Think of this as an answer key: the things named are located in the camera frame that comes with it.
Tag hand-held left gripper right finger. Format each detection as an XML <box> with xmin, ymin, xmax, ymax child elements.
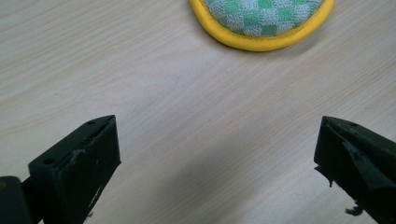
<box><xmin>313</xmin><ymin>116</ymin><xmax>396</xmax><ymax>224</ymax></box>

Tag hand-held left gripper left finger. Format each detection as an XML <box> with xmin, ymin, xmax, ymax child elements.
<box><xmin>21</xmin><ymin>114</ymin><xmax>122</xmax><ymax>224</ymax></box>

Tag green checkered yellow-rimmed pot holder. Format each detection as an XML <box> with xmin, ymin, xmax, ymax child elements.
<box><xmin>189</xmin><ymin>0</ymin><xmax>336</xmax><ymax>52</ymax></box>

